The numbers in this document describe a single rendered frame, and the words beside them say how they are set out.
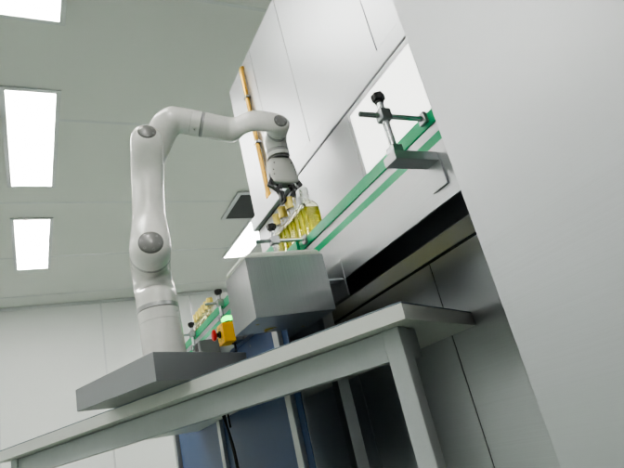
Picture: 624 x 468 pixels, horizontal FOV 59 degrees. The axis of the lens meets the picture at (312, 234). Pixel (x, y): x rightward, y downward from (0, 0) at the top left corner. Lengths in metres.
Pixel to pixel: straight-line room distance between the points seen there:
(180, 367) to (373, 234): 0.57
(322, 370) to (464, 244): 0.48
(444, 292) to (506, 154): 0.73
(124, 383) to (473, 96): 1.03
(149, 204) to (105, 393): 0.59
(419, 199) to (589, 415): 0.61
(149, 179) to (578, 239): 1.37
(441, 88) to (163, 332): 1.04
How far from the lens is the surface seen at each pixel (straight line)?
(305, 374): 1.24
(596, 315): 0.73
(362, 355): 1.16
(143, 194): 1.79
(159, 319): 1.62
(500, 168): 0.82
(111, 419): 1.67
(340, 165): 1.84
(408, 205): 1.24
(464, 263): 1.42
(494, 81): 0.84
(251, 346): 1.95
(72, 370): 7.53
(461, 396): 1.50
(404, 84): 1.58
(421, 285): 1.56
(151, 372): 1.36
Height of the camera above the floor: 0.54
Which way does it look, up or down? 21 degrees up
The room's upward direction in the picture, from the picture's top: 14 degrees counter-clockwise
